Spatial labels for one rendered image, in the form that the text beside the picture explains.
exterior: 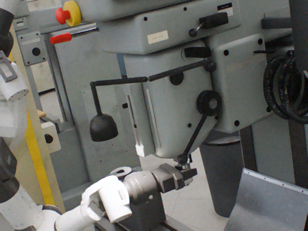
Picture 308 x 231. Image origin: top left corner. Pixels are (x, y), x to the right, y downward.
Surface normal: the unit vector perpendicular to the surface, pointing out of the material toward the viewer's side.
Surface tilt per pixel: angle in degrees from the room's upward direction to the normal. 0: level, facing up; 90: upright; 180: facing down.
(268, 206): 63
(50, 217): 41
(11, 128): 95
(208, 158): 94
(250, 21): 90
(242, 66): 90
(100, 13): 99
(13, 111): 58
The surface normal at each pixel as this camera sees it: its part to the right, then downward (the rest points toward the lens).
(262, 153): -0.83, 0.31
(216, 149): -0.40, 0.40
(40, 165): 0.53, 0.14
